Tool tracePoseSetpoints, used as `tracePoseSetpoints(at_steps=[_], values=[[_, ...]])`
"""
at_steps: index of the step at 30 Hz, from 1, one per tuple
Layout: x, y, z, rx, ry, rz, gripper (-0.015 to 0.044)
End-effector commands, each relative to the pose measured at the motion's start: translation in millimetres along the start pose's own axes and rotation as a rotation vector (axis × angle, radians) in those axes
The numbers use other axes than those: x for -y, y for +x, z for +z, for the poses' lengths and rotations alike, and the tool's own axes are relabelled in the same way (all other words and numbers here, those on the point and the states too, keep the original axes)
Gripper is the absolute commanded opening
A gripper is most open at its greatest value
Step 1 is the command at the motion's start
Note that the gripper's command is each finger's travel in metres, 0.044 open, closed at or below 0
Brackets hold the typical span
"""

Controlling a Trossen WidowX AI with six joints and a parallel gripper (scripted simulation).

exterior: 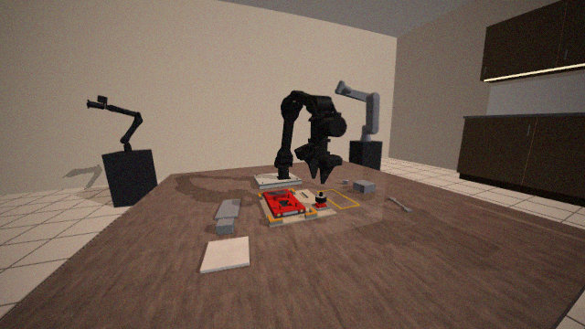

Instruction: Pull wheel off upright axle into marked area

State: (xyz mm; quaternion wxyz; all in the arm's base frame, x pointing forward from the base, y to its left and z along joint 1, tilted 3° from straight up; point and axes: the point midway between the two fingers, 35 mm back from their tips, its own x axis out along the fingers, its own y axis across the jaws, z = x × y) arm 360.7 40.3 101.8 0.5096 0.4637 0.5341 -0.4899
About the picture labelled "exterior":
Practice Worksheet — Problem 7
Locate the beige flat square pad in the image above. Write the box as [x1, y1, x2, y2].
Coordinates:
[199, 236, 250, 273]

